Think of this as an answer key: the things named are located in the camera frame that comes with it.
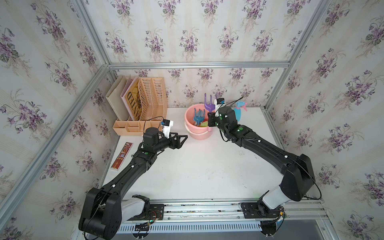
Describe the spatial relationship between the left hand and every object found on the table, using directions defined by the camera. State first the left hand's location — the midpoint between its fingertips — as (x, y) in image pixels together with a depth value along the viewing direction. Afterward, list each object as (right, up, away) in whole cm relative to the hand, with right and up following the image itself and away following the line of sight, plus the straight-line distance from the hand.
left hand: (183, 136), depth 78 cm
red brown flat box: (-40, -14, +14) cm, 44 cm away
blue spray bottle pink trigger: (+36, +16, +24) cm, 46 cm away
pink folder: (-35, +35, +18) cm, 53 cm away
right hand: (+15, +12, +2) cm, 19 cm away
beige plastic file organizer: (-27, +22, +40) cm, 53 cm away
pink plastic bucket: (+7, +2, +12) cm, 14 cm away
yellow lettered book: (-34, +22, +17) cm, 44 cm away
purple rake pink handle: (+15, +16, +1) cm, 22 cm away
